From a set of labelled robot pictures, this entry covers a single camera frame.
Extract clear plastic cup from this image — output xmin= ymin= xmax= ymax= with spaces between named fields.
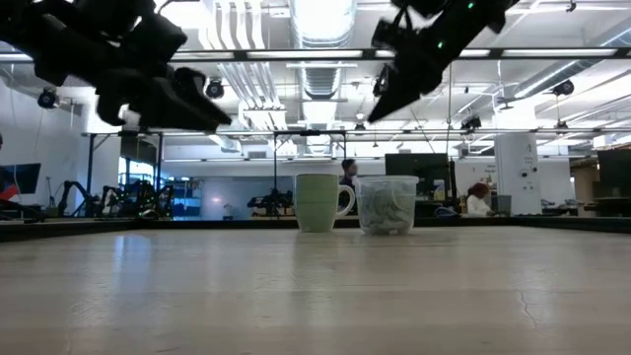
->
xmin=354 ymin=175 xmax=420 ymax=237

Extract red object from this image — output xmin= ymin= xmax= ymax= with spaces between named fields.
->
xmin=0 ymin=182 xmax=29 ymax=203

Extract white pillar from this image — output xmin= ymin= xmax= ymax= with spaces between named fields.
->
xmin=494 ymin=131 xmax=543 ymax=217

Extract green ceramic mug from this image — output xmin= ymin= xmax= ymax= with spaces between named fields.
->
xmin=294 ymin=173 xmax=356 ymax=234

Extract black frame stand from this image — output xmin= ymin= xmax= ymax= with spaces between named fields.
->
xmin=273 ymin=129 xmax=348 ymax=218
xmin=81 ymin=130 xmax=164 ymax=218

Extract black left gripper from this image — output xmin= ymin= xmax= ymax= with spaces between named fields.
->
xmin=96 ymin=67 xmax=232 ymax=130

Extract silver ceiling duct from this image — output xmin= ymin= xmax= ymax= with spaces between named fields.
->
xmin=290 ymin=0 xmax=357 ymax=157

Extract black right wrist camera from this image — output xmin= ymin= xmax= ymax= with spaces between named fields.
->
xmin=371 ymin=17 xmax=411 ymax=53

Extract black aluminium table frame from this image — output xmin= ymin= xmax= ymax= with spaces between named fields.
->
xmin=0 ymin=215 xmax=631 ymax=244

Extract wide black monitor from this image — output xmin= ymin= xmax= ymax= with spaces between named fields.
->
xmin=385 ymin=152 xmax=457 ymax=201

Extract black overhead beam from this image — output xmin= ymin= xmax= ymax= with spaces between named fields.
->
xmin=0 ymin=46 xmax=631 ymax=64

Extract dark wall screen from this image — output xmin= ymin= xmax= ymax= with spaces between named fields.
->
xmin=0 ymin=163 xmax=42 ymax=195

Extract person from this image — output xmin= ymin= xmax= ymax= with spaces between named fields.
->
xmin=465 ymin=181 xmax=496 ymax=218
xmin=338 ymin=158 xmax=360 ymax=213

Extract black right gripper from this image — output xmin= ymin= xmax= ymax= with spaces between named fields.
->
xmin=368 ymin=29 xmax=459 ymax=123

